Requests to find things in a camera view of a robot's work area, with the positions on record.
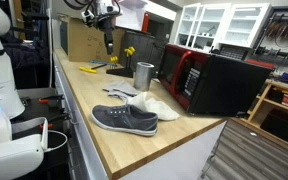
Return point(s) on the cardboard box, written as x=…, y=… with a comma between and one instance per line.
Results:
x=84, y=40

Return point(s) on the white counter cabinet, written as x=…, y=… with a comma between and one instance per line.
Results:
x=170, y=160

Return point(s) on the gray cloth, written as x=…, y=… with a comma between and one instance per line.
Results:
x=120, y=88

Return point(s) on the wooden shelf unit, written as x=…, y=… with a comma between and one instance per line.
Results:
x=262, y=100

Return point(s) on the gray canvas shoe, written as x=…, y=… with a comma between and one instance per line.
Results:
x=124, y=118

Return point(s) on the black tool cart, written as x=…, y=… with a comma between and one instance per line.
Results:
x=34, y=110

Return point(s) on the metal cylinder cup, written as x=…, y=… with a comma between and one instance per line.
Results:
x=143, y=76

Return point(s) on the black case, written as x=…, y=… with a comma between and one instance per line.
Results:
x=280, y=125

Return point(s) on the black hex key stand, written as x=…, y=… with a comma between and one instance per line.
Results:
x=120, y=72

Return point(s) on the dark purple fabric pile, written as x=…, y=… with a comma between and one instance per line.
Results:
x=27, y=56

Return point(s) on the black pegboard tool rack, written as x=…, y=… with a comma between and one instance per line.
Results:
x=284, y=50

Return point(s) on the white glass door cabinet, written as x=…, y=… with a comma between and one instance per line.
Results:
x=240, y=26

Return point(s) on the black mesh basket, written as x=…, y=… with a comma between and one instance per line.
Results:
x=234, y=52

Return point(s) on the white cloth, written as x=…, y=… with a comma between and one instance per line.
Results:
x=157, y=106

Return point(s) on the blue flat strip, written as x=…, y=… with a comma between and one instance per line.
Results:
x=99, y=62

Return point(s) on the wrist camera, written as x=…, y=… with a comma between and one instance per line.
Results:
x=87, y=17

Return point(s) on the red upright post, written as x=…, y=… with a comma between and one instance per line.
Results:
x=145, y=22

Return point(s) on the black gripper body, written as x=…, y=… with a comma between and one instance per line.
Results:
x=108, y=25

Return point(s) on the dark gray fabric bin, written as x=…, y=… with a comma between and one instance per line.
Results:
x=140, y=48

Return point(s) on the red and black microwave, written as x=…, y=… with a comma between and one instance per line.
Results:
x=224, y=83

